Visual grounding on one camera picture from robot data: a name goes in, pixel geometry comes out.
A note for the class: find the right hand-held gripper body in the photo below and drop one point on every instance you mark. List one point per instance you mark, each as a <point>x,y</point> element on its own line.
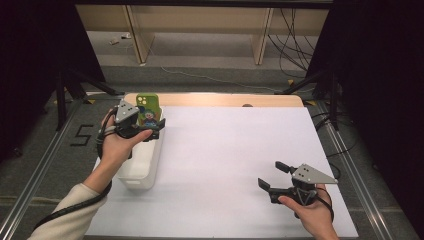
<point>310,181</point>

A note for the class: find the beige wooden desk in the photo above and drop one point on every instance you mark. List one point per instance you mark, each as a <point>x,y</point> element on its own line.
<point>200,20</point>

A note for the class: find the black curtain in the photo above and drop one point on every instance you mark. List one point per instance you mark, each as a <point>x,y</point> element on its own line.
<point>383,83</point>
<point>33,66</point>

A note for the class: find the white table mat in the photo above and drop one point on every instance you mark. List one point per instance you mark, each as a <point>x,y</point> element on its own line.
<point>233,166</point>

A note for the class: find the person's left hand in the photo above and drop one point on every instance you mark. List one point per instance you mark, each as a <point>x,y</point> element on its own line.
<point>116,150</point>

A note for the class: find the aluminium floor rail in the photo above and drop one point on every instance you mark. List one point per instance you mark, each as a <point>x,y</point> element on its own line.
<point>353,176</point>
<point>33,180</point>

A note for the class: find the small white floor object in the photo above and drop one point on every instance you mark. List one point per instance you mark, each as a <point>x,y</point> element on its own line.
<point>114,41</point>
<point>126,35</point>

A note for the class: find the person's right hand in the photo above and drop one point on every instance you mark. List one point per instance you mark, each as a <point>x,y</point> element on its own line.
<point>316,216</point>

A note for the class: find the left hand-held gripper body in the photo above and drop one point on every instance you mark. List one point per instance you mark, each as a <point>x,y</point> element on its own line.
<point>126,113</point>

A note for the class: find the white plastic storage bin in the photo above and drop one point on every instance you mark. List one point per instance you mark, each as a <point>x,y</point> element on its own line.
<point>141,166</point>

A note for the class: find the green clown phone case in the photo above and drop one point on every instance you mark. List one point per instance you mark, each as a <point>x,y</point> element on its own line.
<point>148,110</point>

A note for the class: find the black tripod stand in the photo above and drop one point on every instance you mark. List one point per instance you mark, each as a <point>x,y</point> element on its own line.
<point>334,100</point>
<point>61,100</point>

